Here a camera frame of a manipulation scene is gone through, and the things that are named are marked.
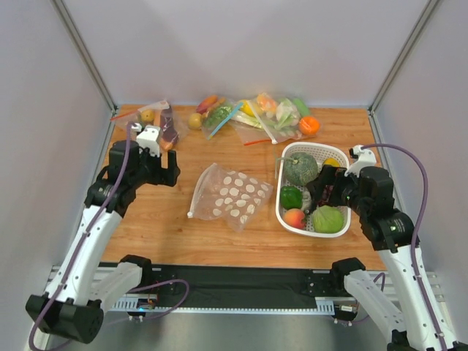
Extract yellow green pepper toy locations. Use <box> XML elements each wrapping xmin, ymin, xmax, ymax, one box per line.
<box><xmin>322</xmin><ymin>158</ymin><xmax>340</xmax><ymax>167</ymax></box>

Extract green bell pepper toy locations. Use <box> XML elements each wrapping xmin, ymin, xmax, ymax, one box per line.
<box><xmin>279</xmin><ymin>186</ymin><xmax>303</xmax><ymax>210</ymax></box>

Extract polka dot zip bag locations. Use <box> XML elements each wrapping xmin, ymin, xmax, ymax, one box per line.
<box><xmin>187</xmin><ymin>163</ymin><xmax>273</xmax><ymax>232</ymax></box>

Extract red apple toy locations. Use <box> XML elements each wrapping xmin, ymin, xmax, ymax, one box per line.
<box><xmin>282</xmin><ymin>208</ymin><xmax>307</xmax><ymax>230</ymax></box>

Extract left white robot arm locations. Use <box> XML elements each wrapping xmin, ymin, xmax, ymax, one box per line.
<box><xmin>26</xmin><ymin>140</ymin><xmax>181</xmax><ymax>344</ymax></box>

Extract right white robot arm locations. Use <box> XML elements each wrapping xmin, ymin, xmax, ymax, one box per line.
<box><xmin>306</xmin><ymin>165</ymin><xmax>467</xmax><ymax>350</ymax></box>

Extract zip bag with meat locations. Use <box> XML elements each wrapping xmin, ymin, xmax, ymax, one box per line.
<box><xmin>111</xmin><ymin>100</ymin><xmax>189</xmax><ymax>153</ymax></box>

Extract large zip bag vegetables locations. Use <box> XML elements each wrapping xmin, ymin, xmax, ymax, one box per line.
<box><xmin>229</xmin><ymin>92</ymin><xmax>314</xmax><ymax>146</ymax></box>

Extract grey fish toy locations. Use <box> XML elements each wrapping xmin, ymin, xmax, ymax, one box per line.
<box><xmin>301</xmin><ymin>191</ymin><xmax>316</xmax><ymax>215</ymax></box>

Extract white plastic basket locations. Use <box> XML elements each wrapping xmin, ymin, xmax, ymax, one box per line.
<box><xmin>275</xmin><ymin>142</ymin><xmax>352</xmax><ymax>238</ymax></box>

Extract steak toy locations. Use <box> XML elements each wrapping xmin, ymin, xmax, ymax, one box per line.
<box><xmin>159</xmin><ymin>106</ymin><xmax>179</xmax><ymax>151</ymax></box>

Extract green cabbage toy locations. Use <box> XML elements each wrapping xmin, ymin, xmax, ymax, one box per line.
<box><xmin>312</xmin><ymin>205</ymin><xmax>344</xmax><ymax>234</ymax></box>

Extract orange fruit toy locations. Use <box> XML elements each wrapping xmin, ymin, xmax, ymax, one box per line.
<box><xmin>298</xmin><ymin>116</ymin><xmax>321</xmax><ymax>136</ymax></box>

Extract yellow pear toy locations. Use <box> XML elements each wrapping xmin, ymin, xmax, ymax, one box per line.
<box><xmin>188</xmin><ymin>113</ymin><xmax>203</xmax><ymax>130</ymax></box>

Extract red mango toy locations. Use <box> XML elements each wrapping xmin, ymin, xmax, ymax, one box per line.
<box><xmin>196</xmin><ymin>95</ymin><xmax>219</xmax><ymax>114</ymax></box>

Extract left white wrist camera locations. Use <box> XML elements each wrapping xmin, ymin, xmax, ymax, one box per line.
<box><xmin>132</xmin><ymin>123</ymin><xmax>161</xmax><ymax>157</ymax></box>

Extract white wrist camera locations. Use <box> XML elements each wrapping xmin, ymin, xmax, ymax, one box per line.
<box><xmin>132</xmin><ymin>123</ymin><xmax>161</xmax><ymax>157</ymax></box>
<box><xmin>345</xmin><ymin>145</ymin><xmax>377</xmax><ymax>176</ymax></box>

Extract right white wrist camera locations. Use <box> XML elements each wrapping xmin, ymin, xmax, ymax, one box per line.
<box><xmin>345</xmin><ymin>145</ymin><xmax>377</xmax><ymax>176</ymax></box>

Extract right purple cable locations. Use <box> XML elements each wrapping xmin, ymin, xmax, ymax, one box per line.
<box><xmin>334</xmin><ymin>143</ymin><xmax>449</xmax><ymax>351</ymax></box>

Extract purple cable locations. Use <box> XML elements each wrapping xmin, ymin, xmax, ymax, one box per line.
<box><xmin>28</xmin><ymin>122</ymin><xmax>191</xmax><ymax>351</ymax></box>
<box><xmin>334</xmin><ymin>143</ymin><xmax>449</xmax><ymax>351</ymax></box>

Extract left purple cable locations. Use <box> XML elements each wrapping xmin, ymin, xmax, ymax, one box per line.
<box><xmin>28</xmin><ymin>122</ymin><xmax>191</xmax><ymax>351</ymax></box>

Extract white slotted cable duct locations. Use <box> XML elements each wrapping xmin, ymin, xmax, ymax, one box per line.
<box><xmin>110</xmin><ymin>295</ymin><xmax>358</xmax><ymax>315</ymax></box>

